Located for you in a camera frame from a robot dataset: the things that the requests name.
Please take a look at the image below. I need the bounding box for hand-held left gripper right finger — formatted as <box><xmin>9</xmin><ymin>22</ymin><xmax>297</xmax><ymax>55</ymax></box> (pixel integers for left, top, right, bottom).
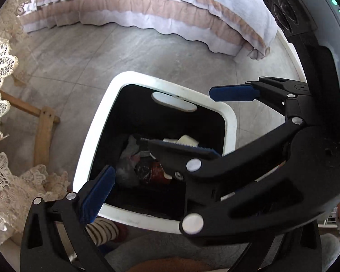
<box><xmin>229</xmin><ymin>221</ymin><xmax>323</xmax><ymax>272</ymax></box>

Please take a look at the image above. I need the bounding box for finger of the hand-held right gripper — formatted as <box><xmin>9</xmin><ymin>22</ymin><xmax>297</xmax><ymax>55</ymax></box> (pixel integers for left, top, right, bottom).
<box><xmin>209</xmin><ymin>76</ymin><xmax>312</xmax><ymax>114</ymax></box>
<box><xmin>139</xmin><ymin>117</ymin><xmax>340</xmax><ymax>247</ymax></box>

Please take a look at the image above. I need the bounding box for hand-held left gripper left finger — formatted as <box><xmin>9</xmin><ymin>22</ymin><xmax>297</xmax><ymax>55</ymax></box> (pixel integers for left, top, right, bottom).
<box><xmin>19</xmin><ymin>165</ymin><xmax>116</xmax><ymax>272</ymax></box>

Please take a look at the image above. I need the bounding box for clear plastic bag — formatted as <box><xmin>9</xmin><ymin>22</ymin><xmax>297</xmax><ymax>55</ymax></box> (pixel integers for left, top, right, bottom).
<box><xmin>116</xmin><ymin>135</ymin><xmax>142</xmax><ymax>187</ymax></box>

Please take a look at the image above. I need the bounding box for red foil wrapper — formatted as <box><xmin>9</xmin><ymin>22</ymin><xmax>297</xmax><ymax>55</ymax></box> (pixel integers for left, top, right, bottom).
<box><xmin>134</xmin><ymin>161</ymin><xmax>173</xmax><ymax>185</ymax></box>

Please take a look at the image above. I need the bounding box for pale yellow plastic bag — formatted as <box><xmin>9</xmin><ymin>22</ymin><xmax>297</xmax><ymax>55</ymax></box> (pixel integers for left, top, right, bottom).
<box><xmin>162</xmin><ymin>135</ymin><xmax>200</xmax><ymax>148</ymax></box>

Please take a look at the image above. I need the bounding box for white trash bin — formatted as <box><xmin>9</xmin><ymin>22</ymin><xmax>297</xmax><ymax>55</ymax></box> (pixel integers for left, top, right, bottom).
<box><xmin>72</xmin><ymin>72</ymin><xmax>238</xmax><ymax>234</ymax></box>

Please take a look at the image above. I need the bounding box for striped sock foot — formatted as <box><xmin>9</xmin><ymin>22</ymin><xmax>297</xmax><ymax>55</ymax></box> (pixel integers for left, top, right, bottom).
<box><xmin>86</xmin><ymin>219</ymin><xmax>129</xmax><ymax>245</ymax></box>

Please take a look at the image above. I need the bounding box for embroidered lace tablecloth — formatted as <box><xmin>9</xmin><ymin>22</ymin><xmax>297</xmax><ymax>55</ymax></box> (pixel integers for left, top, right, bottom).
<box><xmin>0</xmin><ymin>0</ymin><xmax>71</xmax><ymax>247</ymax></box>

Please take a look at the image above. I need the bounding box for bed with frilled white cover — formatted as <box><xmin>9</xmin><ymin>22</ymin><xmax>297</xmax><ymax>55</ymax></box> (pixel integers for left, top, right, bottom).
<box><xmin>18</xmin><ymin>0</ymin><xmax>278</xmax><ymax>61</ymax></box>

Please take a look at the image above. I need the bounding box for wooden table leg frame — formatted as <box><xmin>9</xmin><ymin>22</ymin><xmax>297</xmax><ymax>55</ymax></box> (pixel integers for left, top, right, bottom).
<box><xmin>0</xmin><ymin>89</ymin><xmax>61</xmax><ymax>168</ymax></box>

